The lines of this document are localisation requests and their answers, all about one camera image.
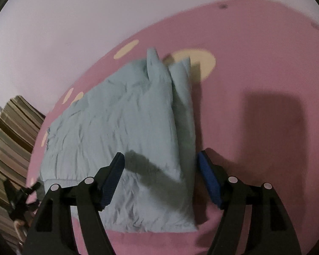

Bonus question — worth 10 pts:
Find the striped headboard cushion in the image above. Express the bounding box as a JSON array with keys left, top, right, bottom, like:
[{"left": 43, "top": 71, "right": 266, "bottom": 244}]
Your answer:
[{"left": 0, "top": 95, "right": 46, "bottom": 247}]

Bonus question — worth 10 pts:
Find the light blue puffer jacket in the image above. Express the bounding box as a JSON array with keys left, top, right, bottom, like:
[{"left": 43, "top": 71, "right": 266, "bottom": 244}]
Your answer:
[{"left": 37, "top": 47, "right": 198, "bottom": 234}]

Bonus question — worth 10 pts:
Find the pink polka dot bed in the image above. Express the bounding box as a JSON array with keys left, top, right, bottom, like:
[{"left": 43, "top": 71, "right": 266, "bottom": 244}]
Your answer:
[{"left": 27, "top": 0, "right": 319, "bottom": 255}]

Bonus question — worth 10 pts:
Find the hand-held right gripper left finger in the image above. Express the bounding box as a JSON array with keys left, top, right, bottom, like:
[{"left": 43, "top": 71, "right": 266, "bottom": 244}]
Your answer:
[{"left": 23, "top": 152, "right": 126, "bottom": 255}]

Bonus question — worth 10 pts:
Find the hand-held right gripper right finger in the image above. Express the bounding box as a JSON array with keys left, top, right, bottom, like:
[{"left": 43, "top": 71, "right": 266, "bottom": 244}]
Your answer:
[{"left": 197, "top": 150, "right": 302, "bottom": 255}]

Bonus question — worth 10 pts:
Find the person's left hand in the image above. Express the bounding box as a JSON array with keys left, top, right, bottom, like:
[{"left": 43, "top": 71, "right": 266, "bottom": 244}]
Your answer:
[{"left": 14, "top": 212, "right": 34, "bottom": 245}]

